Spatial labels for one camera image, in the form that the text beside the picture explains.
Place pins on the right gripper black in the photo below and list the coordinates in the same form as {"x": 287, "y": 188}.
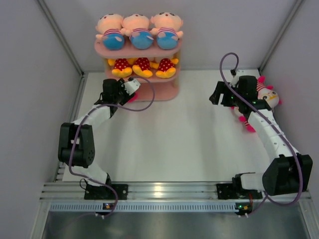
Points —
{"x": 222, "y": 88}

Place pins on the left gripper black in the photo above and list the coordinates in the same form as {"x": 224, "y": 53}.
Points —
{"x": 127, "y": 97}

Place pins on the white plush yellow glasses front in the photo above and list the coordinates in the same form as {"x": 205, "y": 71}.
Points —
{"x": 242, "y": 119}

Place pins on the yellow plush red dotted dress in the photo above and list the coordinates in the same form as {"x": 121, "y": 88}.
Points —
{"x": 121, "y": 67}

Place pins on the small baby doll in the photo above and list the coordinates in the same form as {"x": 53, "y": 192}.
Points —
{"x": 167, "y": 29}

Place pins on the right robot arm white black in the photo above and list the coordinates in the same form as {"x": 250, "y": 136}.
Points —
{"x": 288, "y": 171}

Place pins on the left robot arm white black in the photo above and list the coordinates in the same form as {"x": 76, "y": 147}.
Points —
{"x": 76, "y": 146}

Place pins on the pink three-tier shelf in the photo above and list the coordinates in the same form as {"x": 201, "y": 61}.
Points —
{"x": 166, "y": 89}

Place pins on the left baby doll blue pants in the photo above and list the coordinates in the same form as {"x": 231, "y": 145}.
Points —
{"x": 109, "y": 31}

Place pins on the baby doll blue pants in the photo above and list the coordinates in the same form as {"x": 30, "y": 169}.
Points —
{"x": 109, "y": 31}
{"x": 136, "y": 28}

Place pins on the right baby doll blue pants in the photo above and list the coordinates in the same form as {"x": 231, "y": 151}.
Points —
{"x": 136, "y": 28}

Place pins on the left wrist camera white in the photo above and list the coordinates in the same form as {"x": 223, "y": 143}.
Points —
{"x": 131, "y": 86}

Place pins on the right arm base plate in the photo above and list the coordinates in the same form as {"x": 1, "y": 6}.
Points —
{"x": 227, "y": 191}

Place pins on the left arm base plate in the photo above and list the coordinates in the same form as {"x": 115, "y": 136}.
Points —
{"x": 104, "y": 193}

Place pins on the aluminium mounting rail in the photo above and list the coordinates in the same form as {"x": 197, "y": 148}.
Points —
{"x": 137, "y": 191}

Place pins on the perforated cable duct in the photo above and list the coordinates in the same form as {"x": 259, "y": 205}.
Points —
{"x": 151, "y": 207}

